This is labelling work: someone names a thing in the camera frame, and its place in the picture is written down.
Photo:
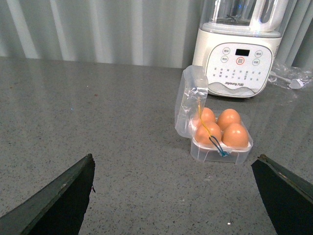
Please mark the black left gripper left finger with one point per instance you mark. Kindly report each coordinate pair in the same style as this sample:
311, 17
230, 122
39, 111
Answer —
57, 209

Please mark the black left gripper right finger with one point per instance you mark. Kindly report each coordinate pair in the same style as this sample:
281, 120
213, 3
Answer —
288, 198

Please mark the brown egg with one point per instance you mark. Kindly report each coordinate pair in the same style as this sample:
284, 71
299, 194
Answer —
228, 117
235, 135
207, 115
203, 132

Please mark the clear plastic egg box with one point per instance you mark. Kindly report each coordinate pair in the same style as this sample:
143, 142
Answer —
191, 99

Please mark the blue rubber band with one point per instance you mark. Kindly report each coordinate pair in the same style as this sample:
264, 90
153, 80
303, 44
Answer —
216, 143

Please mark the clear plastic bag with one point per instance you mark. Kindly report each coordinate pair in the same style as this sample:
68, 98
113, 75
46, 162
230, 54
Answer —
293, 78

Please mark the white blender machine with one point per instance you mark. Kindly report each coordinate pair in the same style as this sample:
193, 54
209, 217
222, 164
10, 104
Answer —
237, 43

